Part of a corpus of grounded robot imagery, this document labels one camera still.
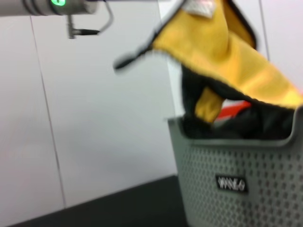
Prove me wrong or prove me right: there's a black clothes pile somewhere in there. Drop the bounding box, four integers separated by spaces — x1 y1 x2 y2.
181 66 298 140

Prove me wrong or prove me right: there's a yellow grey towel black trim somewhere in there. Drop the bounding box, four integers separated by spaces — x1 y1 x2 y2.
113 0 303 110

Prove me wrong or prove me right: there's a grey perforated plastic storage box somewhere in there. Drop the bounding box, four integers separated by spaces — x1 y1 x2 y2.
164 107 303 227

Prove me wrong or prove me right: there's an orange red item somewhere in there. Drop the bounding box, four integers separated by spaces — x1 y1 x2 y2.
215 99 252 122

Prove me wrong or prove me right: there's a left arm gripper cable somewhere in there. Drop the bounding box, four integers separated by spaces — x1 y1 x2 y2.
67 2 114 40

